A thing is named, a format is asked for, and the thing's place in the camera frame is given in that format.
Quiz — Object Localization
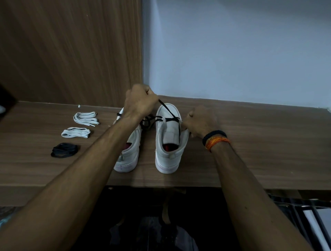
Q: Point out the person's right hand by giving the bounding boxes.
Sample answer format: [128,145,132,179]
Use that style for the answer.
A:
[181,105,224,139]

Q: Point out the person's left hand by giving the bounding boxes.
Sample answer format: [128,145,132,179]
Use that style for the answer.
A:
[123,83,159,121]

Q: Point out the white sneaker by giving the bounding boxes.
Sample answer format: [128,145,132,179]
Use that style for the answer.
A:
[155,103,190,174]
[113,107,143,173]

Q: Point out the person's right forearm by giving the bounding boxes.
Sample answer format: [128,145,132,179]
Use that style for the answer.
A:
[208,141,314,251]

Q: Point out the person's left forearm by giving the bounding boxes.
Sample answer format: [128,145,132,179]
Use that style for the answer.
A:
[0,113,145,251]

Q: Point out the black wristband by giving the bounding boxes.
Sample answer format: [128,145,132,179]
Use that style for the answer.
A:
[202,130,228,147]

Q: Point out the orange thread wristband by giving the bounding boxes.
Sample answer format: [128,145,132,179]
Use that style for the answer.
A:
[205,136,231,152]

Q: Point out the white shoelace bundle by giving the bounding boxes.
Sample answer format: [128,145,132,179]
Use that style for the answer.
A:
[61,127,91,138]
[73,111,100,127]

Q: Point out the brown wooden cabinet panel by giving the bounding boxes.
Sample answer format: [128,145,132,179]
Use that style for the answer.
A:
[0,0,144,108]

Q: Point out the black shoelace bundle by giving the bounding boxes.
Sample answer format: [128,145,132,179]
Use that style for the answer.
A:
[51,142,79,158]

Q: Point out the dark patterned garment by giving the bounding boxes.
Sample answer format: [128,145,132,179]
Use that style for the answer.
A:
[107,215,199,251]

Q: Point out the dark object with white patch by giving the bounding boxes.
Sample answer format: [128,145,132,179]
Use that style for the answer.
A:
[0,84,18,121]

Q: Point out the black metal frame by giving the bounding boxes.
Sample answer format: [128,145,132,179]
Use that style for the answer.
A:
[269,194,331,251]

